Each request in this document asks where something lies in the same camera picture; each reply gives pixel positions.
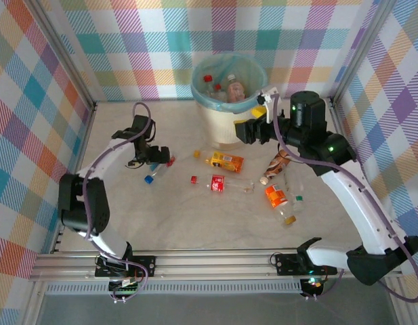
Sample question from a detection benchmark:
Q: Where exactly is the grey slotted cable duct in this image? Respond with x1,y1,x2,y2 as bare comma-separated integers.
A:
45,283,304,295

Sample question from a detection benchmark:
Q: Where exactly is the brown coffee drink bottle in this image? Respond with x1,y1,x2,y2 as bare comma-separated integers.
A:
259,150,293,186

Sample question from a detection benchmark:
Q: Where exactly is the left aluminium side rail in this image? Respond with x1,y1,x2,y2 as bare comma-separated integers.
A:
49,103,97,255

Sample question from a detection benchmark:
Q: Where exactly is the clear bottle green cap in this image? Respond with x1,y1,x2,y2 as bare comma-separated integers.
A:
283,167,306,214

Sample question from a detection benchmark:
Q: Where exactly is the aluminium upright post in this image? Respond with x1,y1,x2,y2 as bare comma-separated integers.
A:
330,0,398,106
31,0,96,109

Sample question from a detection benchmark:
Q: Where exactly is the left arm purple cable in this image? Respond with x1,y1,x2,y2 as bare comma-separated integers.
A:
81,102,155,303

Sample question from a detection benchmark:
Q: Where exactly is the right aluminium side rail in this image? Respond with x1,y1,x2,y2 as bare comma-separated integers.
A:
329,97,381,250

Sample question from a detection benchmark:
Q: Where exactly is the right aluminium upright post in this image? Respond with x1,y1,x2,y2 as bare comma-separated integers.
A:
330,0,398,106

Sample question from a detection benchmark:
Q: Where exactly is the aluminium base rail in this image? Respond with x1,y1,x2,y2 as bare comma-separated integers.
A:
28,250,403,282

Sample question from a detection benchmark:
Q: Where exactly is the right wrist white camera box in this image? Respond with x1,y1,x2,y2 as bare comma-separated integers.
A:
257,87,280,125

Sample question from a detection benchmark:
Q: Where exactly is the teal plastic bin liner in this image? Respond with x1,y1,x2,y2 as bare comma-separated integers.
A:
190,53,268,114

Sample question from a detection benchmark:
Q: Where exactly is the orange label clear bottle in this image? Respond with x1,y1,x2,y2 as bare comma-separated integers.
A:
264,183,297,227

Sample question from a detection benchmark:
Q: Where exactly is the cream plastic waste bin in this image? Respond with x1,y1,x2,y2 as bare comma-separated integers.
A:
198,101,255,150

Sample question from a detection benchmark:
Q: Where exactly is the aluminium side rail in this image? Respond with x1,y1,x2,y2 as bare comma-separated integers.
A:
329,97,381,250
49,103,97,255

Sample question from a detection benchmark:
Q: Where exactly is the yellow orange juice bottle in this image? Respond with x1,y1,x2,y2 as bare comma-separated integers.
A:
193,150,245,174

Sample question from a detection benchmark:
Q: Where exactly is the left aluminium upright post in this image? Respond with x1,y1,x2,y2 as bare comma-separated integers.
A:
31,0,96,109

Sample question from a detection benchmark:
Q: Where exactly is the clear bottle blue cap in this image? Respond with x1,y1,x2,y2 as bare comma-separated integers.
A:
144,154,177,186

